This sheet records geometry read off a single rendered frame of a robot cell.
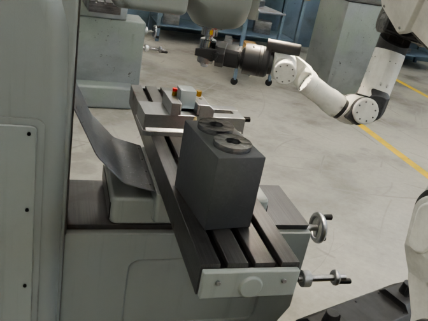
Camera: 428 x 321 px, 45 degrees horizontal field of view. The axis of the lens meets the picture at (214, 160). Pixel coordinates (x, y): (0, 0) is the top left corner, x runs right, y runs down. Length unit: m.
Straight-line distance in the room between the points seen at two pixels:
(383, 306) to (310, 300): 0.95
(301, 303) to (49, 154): 1.61
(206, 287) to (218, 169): 0.25
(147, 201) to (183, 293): 0.38
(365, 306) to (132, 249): 0.73
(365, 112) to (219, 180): 0.57
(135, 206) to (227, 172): 0.46
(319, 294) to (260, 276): 1.59
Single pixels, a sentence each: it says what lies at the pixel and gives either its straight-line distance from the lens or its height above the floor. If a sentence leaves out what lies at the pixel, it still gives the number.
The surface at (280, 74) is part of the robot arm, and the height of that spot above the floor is 1.22.
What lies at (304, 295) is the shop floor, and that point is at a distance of 2.68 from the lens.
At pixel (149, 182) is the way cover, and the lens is 1.52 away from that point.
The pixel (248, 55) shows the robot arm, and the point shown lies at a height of 1.25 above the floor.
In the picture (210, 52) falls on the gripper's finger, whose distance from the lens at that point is 1.50.
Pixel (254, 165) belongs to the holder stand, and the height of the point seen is 1.09.
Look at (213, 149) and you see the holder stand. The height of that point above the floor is 1.11.
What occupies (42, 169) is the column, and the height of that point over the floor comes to 0.93.
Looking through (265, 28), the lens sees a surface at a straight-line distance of 8.03.
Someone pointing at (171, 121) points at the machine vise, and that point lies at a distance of 1.67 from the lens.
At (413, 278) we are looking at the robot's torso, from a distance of 1.50.
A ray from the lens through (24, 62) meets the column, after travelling 1.29.
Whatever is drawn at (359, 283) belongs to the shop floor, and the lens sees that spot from 2.91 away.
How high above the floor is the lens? 1.56
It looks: 24 degrees down
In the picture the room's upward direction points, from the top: 11 degrees clockwise
